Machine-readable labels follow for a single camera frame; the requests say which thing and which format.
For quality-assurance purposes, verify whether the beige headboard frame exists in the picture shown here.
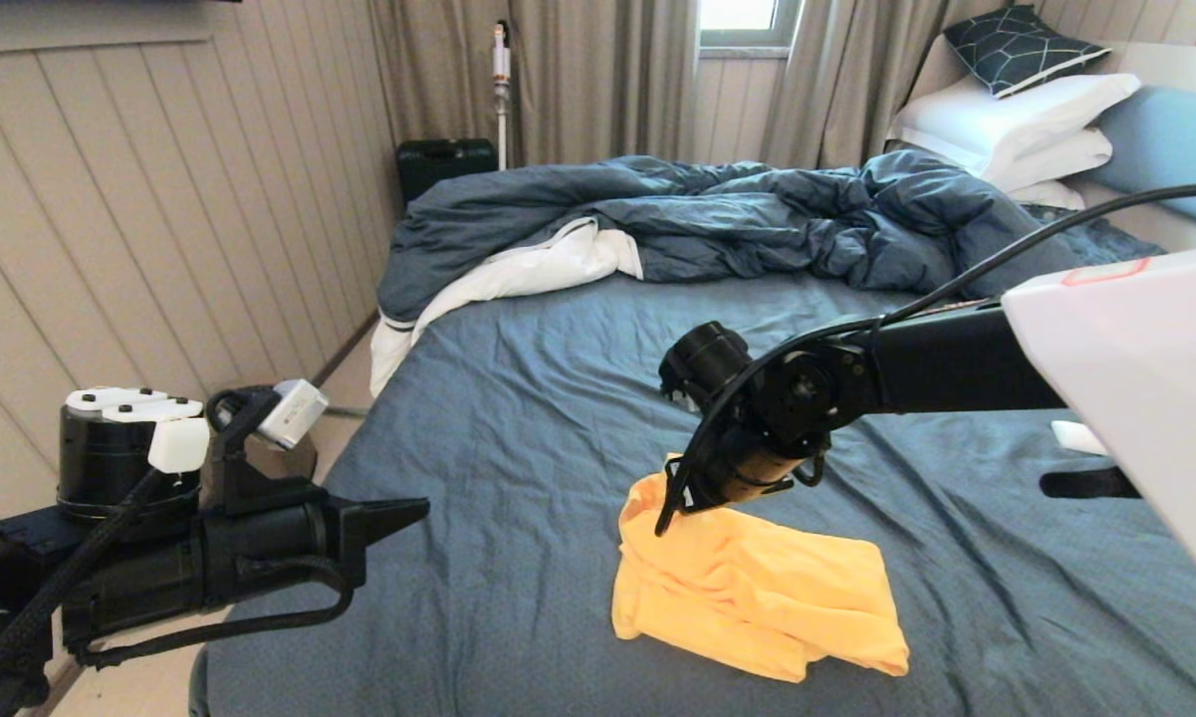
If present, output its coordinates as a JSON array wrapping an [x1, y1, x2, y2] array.
[[886, 35, 1196, 268]]

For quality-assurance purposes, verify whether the large white pillow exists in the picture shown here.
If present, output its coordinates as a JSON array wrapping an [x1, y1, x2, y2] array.
[[891, 70, 1143, 160]]

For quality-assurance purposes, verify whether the white flat long bar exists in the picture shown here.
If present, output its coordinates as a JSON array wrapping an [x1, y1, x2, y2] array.
[[1051, 420, 1112, 457]]

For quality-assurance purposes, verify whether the grey-blue bed sheet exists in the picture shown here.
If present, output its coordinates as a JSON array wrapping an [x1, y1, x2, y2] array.
[[189, 204, 1196, 717]]

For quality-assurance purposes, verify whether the dark blue crumpled duvet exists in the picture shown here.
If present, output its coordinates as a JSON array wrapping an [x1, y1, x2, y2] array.
[[377, 149, 1098, 325]]

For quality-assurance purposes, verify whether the blue headboard cushion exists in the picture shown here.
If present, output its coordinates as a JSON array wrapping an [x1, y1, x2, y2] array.
[[1090, 84, 1196, 235]]

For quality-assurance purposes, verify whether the beige curtain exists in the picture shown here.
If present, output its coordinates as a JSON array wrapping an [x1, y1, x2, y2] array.
[[760, 0, 1012, 168], [366, 0, 698, 168]]

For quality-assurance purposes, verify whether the dark patterned cushion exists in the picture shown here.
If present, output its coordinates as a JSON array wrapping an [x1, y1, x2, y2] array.
[[942, 3, 1111, 98]]

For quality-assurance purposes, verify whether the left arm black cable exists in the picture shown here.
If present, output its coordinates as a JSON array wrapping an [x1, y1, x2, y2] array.
[[0, 468, 355, 698]]

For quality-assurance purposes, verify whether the window with grey frame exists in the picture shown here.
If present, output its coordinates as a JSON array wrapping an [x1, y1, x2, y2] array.
[[697, 0, 803, 56]]

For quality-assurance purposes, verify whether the dark green hard case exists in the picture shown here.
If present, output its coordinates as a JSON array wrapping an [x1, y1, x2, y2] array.
[[396, 138, 499, 205]]

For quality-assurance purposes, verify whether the yellow printed t-shirt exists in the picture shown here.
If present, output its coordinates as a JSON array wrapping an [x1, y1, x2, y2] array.
[[612, 453, 910, 684]]

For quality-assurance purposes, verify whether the white stick vacuum cleaner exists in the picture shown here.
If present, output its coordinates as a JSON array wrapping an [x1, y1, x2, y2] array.
[[491, 22, 514, 170]]

